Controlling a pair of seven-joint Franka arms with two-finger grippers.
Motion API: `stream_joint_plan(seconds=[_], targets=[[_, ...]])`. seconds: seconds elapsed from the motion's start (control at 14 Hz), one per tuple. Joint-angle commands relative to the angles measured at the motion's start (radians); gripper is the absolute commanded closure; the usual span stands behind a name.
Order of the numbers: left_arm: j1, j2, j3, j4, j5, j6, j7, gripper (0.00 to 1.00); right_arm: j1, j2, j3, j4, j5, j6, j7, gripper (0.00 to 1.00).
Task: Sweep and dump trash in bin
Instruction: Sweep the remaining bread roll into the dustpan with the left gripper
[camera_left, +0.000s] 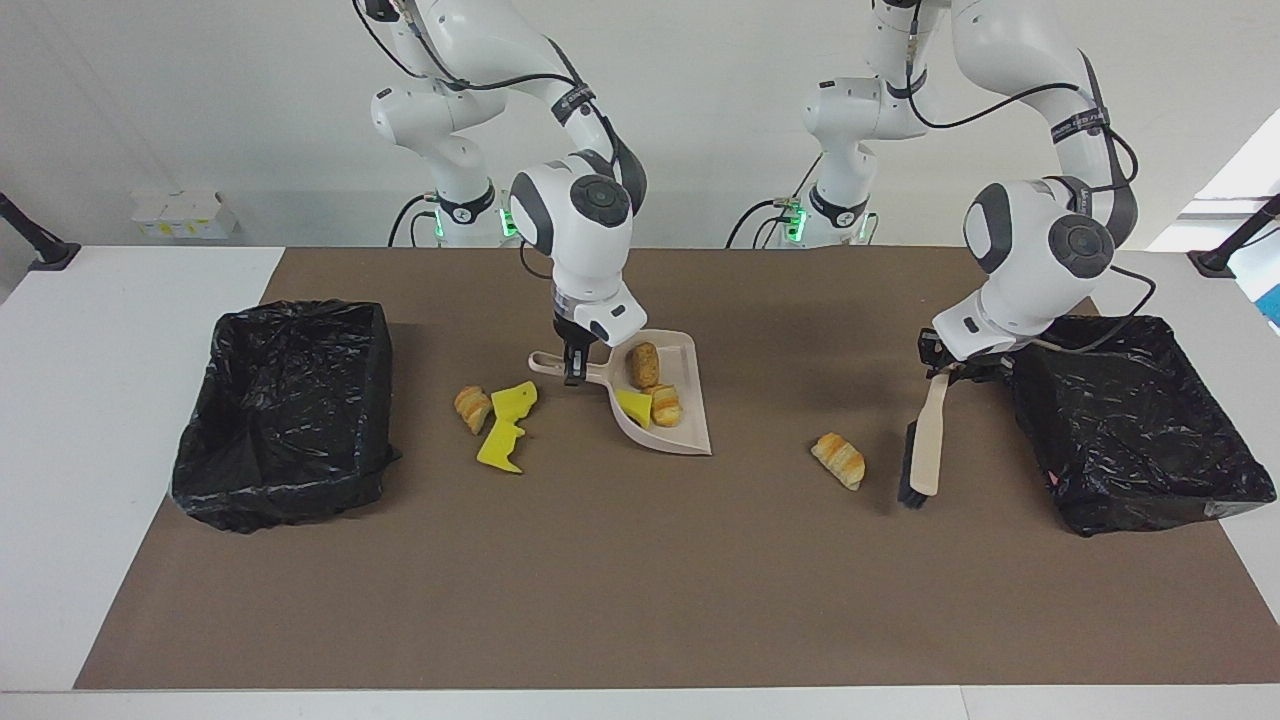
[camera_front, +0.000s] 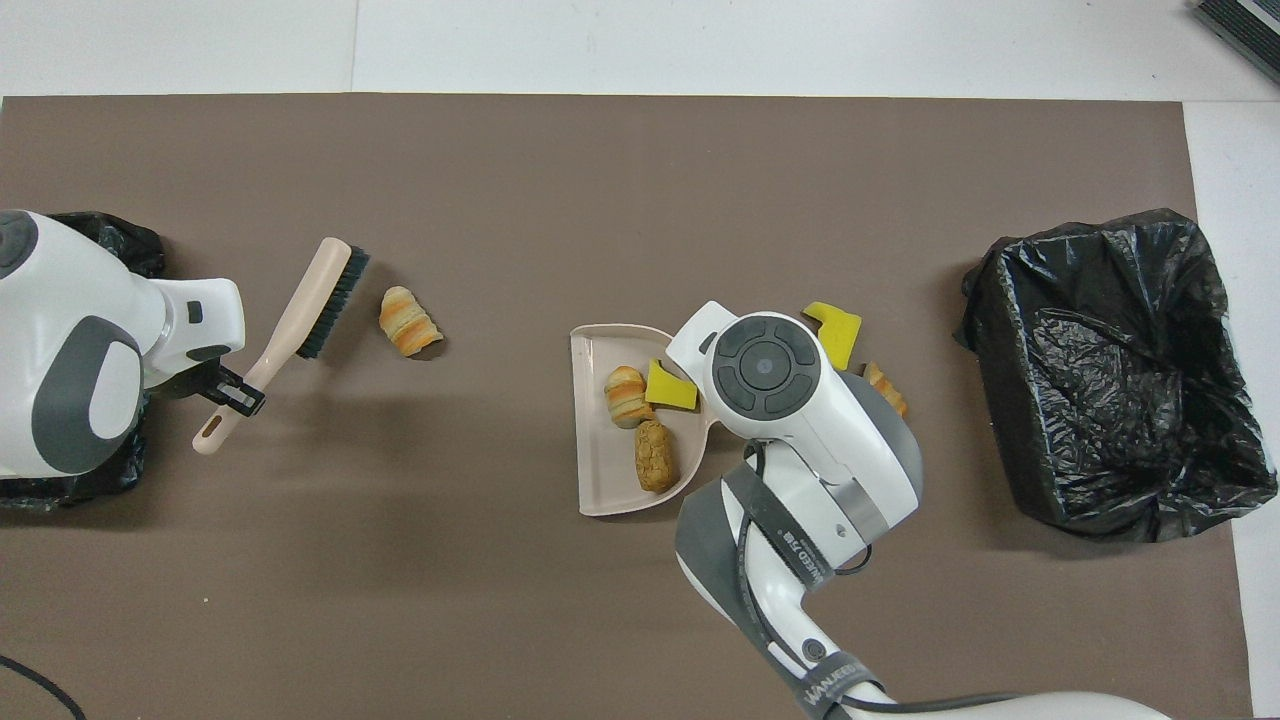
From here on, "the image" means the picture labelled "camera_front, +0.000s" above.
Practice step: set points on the beige plastic dustpan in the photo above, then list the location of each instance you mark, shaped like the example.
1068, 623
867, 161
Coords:
605, 470

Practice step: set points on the beige brush black bristles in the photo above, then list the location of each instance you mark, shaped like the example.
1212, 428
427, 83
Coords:
310, 300

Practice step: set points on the black bag lined bin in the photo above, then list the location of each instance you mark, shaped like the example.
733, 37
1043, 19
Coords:
1100, 400

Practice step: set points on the hook shaped yellow sponge piece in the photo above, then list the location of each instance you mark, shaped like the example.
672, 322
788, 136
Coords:
838, 335

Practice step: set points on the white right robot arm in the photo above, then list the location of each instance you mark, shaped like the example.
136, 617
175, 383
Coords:
780, 380

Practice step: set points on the small yellow sponge wedge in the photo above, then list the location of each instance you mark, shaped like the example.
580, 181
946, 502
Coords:
670, 388

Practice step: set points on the black bag bin pink tag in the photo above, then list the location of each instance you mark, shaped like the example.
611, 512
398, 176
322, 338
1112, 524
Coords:
110, 240

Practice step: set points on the brown oval bread roll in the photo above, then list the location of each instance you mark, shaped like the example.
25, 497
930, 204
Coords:
657, 455

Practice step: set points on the brown table mat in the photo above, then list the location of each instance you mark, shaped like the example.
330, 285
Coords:
640, 170

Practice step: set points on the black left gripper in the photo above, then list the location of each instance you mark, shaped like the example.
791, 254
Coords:
180, 382

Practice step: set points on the striped croissant piece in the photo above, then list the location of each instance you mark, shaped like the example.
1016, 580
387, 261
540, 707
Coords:
408, 320
888, 392
628, 397

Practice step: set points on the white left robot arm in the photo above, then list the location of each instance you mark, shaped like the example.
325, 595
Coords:
60, 330

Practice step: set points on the dark ribbed panel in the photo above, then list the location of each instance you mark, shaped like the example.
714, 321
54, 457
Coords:
1245, 30

